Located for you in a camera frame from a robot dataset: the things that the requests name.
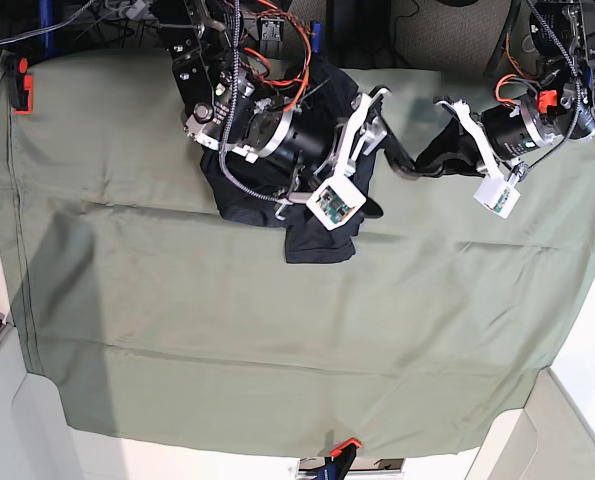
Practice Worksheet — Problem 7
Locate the black power adapter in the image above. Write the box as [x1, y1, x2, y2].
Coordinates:
[326, 0, 392, 47]

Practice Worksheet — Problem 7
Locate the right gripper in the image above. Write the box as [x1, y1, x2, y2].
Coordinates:
[236, 91, 419, 219]

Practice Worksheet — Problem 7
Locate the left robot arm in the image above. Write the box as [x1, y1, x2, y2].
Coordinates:
[414, 1, 595, 177]

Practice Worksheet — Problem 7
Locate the left rear orange clamp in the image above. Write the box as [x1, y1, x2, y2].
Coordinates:
[5, 55, 33, 115]

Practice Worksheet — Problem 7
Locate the dark navy T-shirt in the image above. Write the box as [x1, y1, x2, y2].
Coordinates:
[199, 54, 378, 266]

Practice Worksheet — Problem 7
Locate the grey metal stand bracket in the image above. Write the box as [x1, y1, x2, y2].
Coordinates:
[257, 10, 284, 59]

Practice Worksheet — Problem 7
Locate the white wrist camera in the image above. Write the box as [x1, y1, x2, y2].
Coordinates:
[433, 97, 527, 219]
[306, 86, 391, 231]

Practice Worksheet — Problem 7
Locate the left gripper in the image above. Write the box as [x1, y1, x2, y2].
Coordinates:
[416, 97, 582, 178]

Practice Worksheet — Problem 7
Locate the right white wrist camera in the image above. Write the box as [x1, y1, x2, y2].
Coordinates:
[306, 86, 391, 231]

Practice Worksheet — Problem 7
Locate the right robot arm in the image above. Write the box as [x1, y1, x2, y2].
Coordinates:
[151, 1, 417, 230]

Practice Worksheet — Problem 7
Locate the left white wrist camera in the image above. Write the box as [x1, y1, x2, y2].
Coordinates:
[433, 97, 527, 219]

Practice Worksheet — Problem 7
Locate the sage green table cloth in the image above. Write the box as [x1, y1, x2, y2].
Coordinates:
[0, 50, 595, 457]

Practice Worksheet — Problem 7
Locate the front orange black clamp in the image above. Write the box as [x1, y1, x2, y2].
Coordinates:
[315, 437, 362, 480]

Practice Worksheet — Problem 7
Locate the middle rear orange clamp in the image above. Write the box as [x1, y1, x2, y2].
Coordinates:
[309, 21, 323, 53]

